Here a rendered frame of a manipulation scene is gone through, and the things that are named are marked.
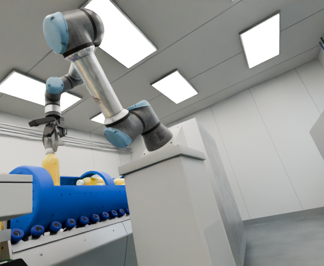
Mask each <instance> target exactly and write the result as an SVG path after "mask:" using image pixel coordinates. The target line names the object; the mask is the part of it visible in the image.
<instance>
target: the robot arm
mask: <svg viewBox="0 0 324 266"><path fill-rule="evenodd" d="M43 32H44V36H45V39H46V41H47V43H48V45H49V47H50V48H51V50H53V51H54V52H55V53H57V54H62V55H63V56H64V58H65V59H66V60H68V61H71V66H70V69H69V72H68V74H66V75H64V76H62V77H60V78H57V77H50V78H48V79H47V82H46V84H45V92H44V102H45V118H40V119H33V120H32V121H30V122H29V126H30V127H37V126H39V125H43V124H46V125H45V128H44V131H43V137H42V141H43V145H44V148H45V150H46V149H47V148H53V150H54V152H57V149H58V146H63V145H64V141H62V140H61V139H60V138H62V137H64V136H65V135H67V126H65V125H64V117H61V102H60V100H61V96H62V94H63V93H65V92H67V91H69V90H71V89H73V88H75V87H77V86H79V85H81V84H83V83H84V84H85V85H86V87H87V89H88V90H89V92H90V94H91V96H92V97H93V99H94V101H95V103H96V104H97V106H98V108H99V109H100V111H101V112H102V114H103V116H104V117H105V119H104V125H105V127H106V129H105V130H104V136H105V137H106V139H107V140H108V141H109V142H110V143H111V144H112V145H114V146H116V147H118V148H126V147H127V146H128V145H130V144H131V143H132V142H133V141H134V140H135V139H136V138H137V137H138V136H139V135H142V137H143V140H144V143H145V147H146V149H147V150H148V151H155V150H157V149H159V148H161V147H163V146H164V145H165V144H167V143H168V142H169V141H170V140H171V138H172V137H173V134H172V132H171V131H170V130H169V129H168V128H167V127H165V126H164V125H163V124H162V123H161V122H160V120H159V119H158V117H157V115H156V114H155V112H154V111H153V109H152V108H151V105H149V103H148V102H147V101H146V100H142V101H141V102H139V103H137V104H135V105H133V106H131V107H129V108H127V109H123V107H122V105H121V104H120V102H119V100H118V98H117V96H116V94H115V92H114V90H113V88H112V87H111V85H110V83H109V81H108V79H107V78H106V76H105V74H104V72H103V70H102V68H101V66H100V64H99V62H98V61H97V59H96V57H95V55H94V52H95V50H96V48H97V47H99V46H100V45H101V43H102V41H103V39H104V35H105V27H104V23H103V21H102V19H101V18H100V16H99V15H98V14H97V13H96V12H94V11H93V10H91V9H88V8H79V9H74V10H70V11H65V12H56V13H54V14H51V15H48V16H47V17H46V18H45V19H44V21H43ZM65 129H66V133H65ZM49 137H51V138H49Z"/></svg>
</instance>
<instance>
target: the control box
mask: <svg viewBox="0 0 324 266"><path fill-rule="evenodd" d="M32 182H33V176H32V175H17V174H0V222H1V221H8V220H11V219H14V218H17V217H20V216H24V215H27V214H31V213H32Z"/></svg>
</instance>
